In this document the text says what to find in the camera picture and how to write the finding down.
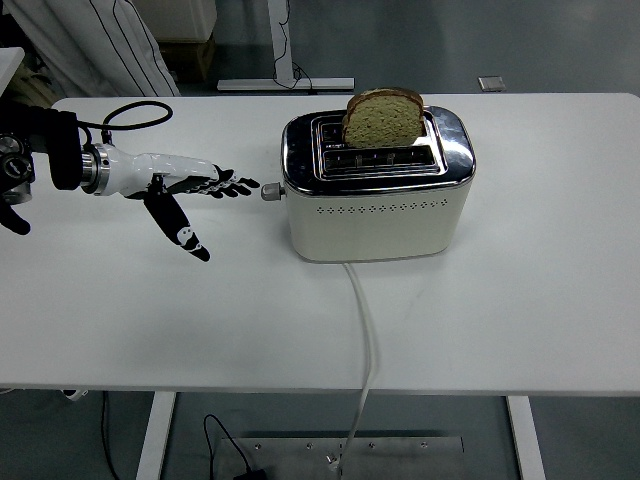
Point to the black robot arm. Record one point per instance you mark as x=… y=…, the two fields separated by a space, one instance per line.
x=62 y=150

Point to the white chrome toaster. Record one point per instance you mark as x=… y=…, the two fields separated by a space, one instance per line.
x=375 y=230

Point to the white desk stand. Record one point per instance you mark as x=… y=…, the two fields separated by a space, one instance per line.
x=280 y=50

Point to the grey floor socket plate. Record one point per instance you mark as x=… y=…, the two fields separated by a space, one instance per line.
x=491 y=83

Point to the grey metal plate with screws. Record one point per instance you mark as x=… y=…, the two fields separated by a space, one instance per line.
x=400 y=460

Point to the white side table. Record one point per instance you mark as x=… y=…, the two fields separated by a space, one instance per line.
x=9 y=65

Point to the person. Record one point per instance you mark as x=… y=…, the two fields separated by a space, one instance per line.
x=100 y=50

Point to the small white object under table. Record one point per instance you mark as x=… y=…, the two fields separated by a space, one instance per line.
x=75 y=394

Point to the brown cardboard box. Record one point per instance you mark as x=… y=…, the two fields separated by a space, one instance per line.
x=192 y=60

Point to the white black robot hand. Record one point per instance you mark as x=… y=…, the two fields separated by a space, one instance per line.
x=150 y=170

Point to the white table leg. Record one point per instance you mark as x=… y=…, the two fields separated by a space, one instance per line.
x=155 y=435
x=525 y=440

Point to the grey toaster lever knob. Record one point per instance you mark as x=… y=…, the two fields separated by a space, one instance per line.
x=271 y=192

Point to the white box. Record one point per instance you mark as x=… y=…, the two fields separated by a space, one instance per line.
x=185 y=20

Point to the brown bread slice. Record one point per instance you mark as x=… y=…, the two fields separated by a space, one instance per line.
x=382 y=122

